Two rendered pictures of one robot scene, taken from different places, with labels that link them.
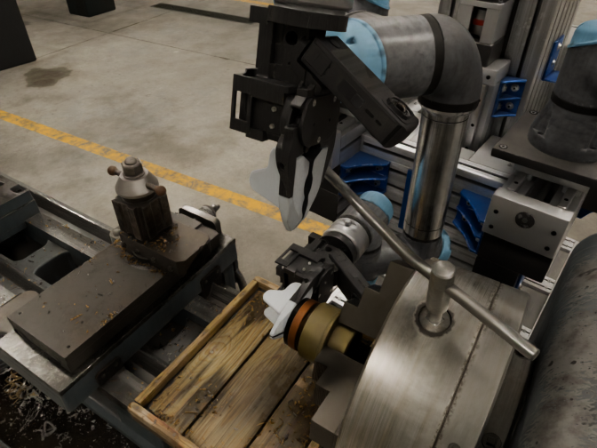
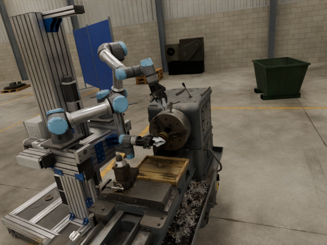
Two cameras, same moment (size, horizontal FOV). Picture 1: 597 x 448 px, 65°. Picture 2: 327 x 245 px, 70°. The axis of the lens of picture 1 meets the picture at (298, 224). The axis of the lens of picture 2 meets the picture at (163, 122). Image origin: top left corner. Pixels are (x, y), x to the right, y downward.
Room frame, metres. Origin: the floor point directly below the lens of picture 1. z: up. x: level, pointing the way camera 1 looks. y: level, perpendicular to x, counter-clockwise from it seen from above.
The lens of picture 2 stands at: (0.64, 1.53, 1.80)
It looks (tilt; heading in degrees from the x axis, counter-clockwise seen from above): 21 degrees down; 261
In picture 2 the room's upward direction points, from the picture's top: 7 degrees counter-clockwise
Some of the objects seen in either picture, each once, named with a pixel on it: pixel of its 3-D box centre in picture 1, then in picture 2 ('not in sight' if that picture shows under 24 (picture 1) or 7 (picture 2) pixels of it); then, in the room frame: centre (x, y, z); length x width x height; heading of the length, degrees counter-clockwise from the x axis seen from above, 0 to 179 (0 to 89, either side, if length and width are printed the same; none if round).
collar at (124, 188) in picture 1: (135, 180); (119, 162); (0.73, 0.30, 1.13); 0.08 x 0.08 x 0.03
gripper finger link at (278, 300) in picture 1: (280, 303); (158, 140); (0.46, 0.03, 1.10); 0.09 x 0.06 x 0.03; 146
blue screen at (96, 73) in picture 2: not in sight; (94, 61); (1.46, -6.91, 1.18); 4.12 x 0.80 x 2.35; 112
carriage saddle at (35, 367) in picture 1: (115, 284); (134, 203); (0.69, 0.39, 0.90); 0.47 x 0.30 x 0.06; 148
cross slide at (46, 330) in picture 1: (131, 271); (134, 190); (0.68, 0.34, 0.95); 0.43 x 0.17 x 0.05; 148
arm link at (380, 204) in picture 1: (364, 220); (126, 140); (0.68, -0.12, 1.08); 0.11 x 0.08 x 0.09; 146
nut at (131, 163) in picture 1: (131, 165); (118, 157); (0.73, 0.30, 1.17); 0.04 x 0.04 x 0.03
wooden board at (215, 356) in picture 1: (265, 375); (159, 168); (0.48, 0.06, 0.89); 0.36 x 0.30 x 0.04; 148
